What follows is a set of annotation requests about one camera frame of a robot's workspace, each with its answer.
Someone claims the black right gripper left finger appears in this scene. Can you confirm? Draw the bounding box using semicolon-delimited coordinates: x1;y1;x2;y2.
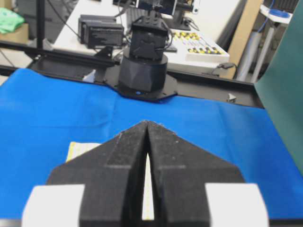
21;121;148;227

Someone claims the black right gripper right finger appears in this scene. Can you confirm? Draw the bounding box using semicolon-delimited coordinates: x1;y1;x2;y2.
147;122;269;227

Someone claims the yellow checked towel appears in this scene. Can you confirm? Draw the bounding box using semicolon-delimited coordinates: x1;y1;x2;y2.
66;141;155;221

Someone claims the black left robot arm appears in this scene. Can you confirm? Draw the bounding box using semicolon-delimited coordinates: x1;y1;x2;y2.
105;12;178;102

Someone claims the blue table cloth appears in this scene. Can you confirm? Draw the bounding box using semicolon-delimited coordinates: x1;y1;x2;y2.
0;69;303;219

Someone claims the dark green board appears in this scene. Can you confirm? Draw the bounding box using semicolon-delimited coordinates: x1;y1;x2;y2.
255;0;303;172

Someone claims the white screwdriver set tray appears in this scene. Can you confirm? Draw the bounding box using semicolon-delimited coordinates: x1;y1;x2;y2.
172;30;230;63

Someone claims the black electronics box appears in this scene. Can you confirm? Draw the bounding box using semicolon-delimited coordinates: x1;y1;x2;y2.
78;14;124;49

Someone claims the black monitor stand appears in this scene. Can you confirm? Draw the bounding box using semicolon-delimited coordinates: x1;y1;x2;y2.
163;0;201;31

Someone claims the green cloth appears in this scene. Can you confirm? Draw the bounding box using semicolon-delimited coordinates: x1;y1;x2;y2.
0;8;25;34

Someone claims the black table frame rail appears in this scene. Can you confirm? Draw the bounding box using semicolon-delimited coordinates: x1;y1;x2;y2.
0;41;263;108

